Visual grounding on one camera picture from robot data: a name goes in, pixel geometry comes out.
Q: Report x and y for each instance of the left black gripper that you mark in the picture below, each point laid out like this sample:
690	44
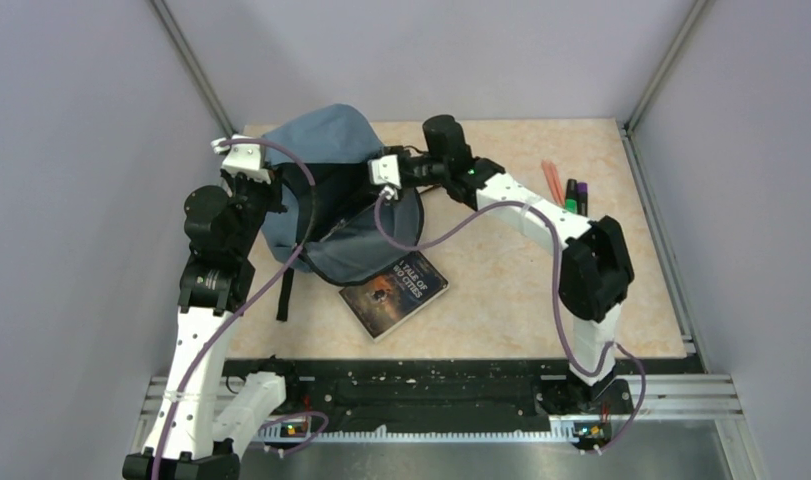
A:
274	189

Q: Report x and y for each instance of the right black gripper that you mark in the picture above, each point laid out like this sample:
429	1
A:
406	155

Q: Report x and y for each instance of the blue student backpack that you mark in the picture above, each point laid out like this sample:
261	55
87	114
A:
322	158

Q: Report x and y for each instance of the dark Tale of Two Cities book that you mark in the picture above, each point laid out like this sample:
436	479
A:
388	300

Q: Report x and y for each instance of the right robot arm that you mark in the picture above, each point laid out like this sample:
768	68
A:
591	266

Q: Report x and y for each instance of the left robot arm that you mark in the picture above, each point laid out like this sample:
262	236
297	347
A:
191	438

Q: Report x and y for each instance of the green highlighter marker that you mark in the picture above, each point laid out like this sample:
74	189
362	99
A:
571	196

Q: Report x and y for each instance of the purple highlighter marker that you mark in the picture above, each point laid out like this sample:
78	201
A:
582	198

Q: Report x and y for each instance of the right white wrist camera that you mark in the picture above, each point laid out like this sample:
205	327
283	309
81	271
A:
384	173

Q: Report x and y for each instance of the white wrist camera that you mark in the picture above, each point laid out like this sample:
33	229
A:
384	173
243	158

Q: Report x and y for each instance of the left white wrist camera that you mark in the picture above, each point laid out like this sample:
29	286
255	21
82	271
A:
243	158

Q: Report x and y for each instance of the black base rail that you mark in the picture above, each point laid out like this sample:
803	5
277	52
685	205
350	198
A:
440	396

